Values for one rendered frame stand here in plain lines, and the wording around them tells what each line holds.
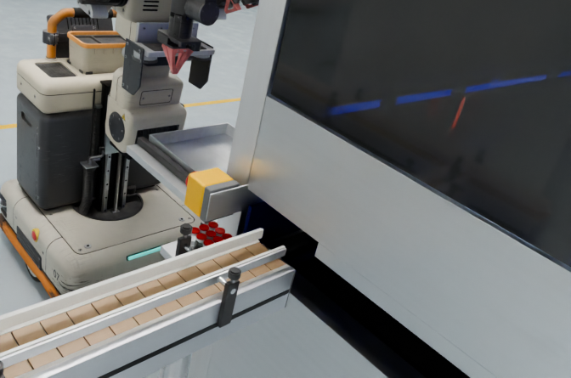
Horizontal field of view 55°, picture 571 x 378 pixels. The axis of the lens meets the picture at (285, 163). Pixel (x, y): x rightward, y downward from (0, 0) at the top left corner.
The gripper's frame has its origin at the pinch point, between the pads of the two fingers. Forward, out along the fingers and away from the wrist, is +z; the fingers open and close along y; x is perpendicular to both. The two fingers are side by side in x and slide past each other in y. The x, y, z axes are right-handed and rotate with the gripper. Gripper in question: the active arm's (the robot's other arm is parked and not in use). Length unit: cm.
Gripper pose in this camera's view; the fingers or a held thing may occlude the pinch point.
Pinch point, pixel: (174, 70)
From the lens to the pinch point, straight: 143.9
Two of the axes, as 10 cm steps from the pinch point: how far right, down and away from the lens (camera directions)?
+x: 7.1, -1.6, 6.9
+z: -2.1, 8.8, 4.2
